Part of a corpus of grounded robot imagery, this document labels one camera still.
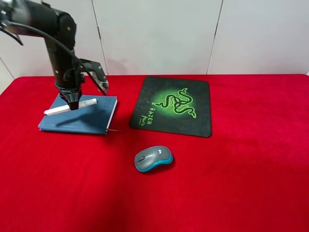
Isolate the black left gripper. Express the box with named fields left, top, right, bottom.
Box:
left=53, top=65, right=84, bottom=110

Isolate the white pen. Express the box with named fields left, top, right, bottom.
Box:
left=44, top=99, right=98, bottom=116

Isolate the grey blue computer mouse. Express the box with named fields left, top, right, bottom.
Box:
left=134, top=145, right=174, bottom=173

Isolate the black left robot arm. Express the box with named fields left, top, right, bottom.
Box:
left=0, top=0, right=83, bottom=110

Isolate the blue hardcover notebook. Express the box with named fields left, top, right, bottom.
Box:
left=38, top=95, right=118, bottom=135

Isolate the black green Razer mousepad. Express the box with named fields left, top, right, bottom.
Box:
left=129, top=76, right=212, bottom=137

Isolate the red velvet tablecloth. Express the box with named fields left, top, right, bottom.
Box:
left=0, top=74, right=309, bottom=232

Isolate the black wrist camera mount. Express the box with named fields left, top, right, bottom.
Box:
left=80, top=59, right=109, bottom=95

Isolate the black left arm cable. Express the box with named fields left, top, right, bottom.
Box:
left=0, top=20, right=84, bottom=73

